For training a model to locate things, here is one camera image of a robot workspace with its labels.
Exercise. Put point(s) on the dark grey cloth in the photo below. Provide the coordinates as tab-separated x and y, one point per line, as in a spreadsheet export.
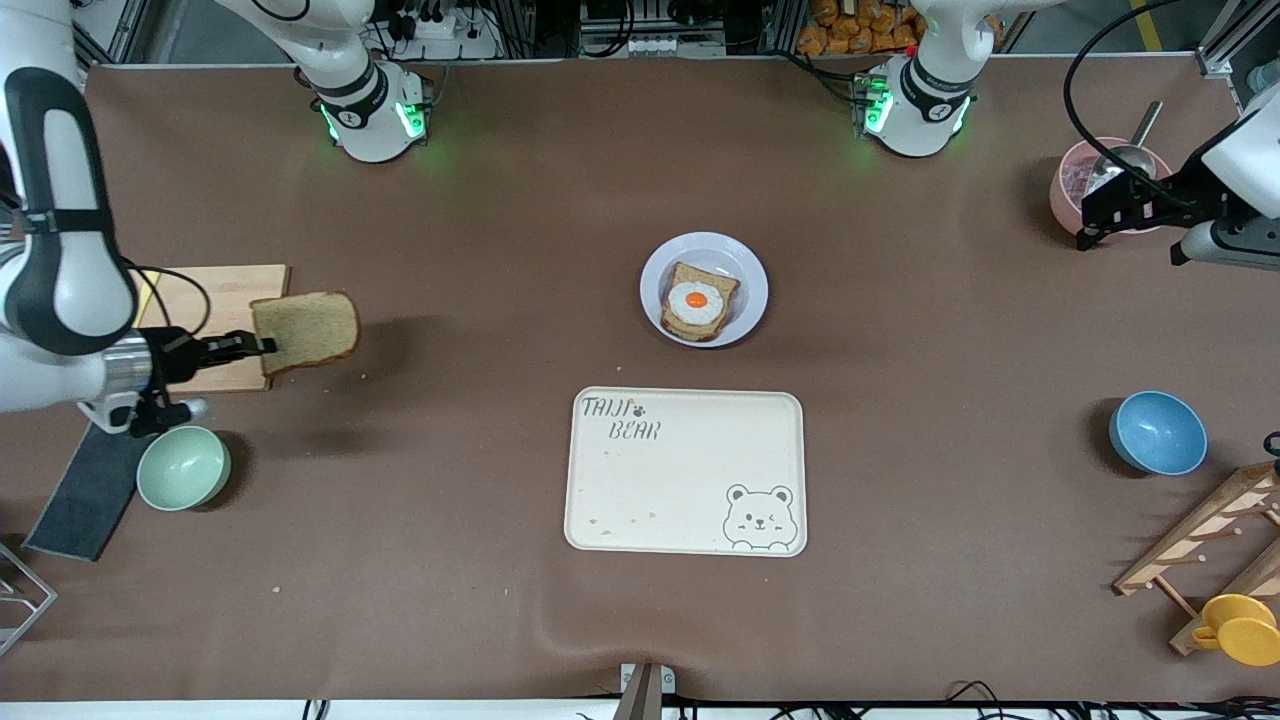
85	500

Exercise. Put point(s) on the white power strip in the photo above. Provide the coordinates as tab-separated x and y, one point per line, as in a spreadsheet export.
445	35

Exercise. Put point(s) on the lavender round plate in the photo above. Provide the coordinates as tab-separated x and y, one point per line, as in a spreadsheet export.
745	270

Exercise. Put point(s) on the metal scoop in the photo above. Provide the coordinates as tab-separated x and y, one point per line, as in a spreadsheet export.
1145	125

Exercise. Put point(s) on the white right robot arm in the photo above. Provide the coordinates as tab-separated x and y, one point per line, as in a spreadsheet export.
60	250

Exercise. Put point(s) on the orange snack pile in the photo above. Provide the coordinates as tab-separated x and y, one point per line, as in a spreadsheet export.
850	30

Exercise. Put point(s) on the wooden drying rack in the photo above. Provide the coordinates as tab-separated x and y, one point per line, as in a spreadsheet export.
1200	530

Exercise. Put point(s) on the bread slice under egg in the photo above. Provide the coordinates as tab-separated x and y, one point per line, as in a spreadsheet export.
718	282

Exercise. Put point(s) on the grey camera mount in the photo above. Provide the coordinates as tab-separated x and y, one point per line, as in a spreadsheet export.
645	690

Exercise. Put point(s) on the blue bowl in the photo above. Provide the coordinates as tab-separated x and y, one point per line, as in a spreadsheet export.
1158	433

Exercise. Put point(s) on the plain brown bread slice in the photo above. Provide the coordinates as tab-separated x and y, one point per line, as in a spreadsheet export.
310	330

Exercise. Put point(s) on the yellow cup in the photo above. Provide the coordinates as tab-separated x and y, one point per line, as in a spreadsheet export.
1245	630

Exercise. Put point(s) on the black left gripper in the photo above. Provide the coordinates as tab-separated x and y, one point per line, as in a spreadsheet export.
1178	189

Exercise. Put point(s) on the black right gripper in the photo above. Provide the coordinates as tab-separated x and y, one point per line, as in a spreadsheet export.
172	356

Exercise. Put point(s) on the pink bowl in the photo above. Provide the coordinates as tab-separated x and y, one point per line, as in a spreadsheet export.
1062	200

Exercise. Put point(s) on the mint green bowl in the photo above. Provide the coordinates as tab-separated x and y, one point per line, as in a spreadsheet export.
183	475

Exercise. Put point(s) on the clear ice cubes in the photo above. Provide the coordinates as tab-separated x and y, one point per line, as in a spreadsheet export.
1078	180

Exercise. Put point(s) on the fried egg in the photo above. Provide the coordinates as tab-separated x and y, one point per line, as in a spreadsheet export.
695	302

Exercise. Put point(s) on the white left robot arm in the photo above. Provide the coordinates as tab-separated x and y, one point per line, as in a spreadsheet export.
920	110

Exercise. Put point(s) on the wooden cutting board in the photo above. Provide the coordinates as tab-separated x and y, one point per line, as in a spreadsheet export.
235	285

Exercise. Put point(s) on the cream bear print tray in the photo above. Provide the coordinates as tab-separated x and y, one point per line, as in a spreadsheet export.
680	480

